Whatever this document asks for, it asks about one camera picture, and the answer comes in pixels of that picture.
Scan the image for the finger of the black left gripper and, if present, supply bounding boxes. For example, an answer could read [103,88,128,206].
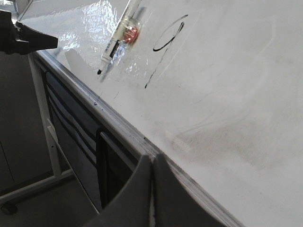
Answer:
[0,10,58,55]

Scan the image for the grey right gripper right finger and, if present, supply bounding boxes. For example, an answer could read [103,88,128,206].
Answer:
[153,154,222,227]

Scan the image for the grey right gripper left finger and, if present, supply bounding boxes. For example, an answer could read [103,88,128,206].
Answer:
[85,155,152,227]

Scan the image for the white black whiteboard marker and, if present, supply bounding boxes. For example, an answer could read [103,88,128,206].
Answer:
[97,0,141,76]

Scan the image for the white whiteboard stand frame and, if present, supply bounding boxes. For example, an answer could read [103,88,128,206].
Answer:
[0,54,100,215]

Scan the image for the white whiteboard with aluminium frame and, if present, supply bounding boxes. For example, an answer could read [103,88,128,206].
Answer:
[21,0,303,227]

